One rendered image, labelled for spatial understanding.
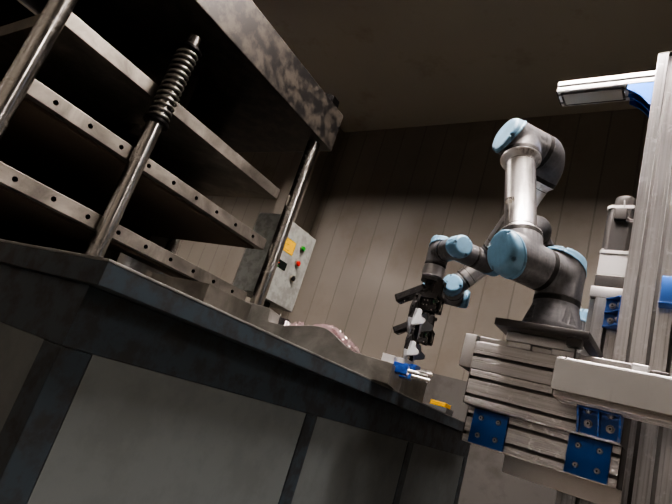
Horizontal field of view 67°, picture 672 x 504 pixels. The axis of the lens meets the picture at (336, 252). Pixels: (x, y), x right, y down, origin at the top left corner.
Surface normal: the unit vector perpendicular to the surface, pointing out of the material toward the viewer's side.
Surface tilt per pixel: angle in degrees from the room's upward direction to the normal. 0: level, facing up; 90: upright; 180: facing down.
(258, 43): 90
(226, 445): 90
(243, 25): 90
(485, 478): 90
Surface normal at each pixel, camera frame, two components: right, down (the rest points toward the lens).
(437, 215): -0.53, -0.40
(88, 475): 0.82, 0.10
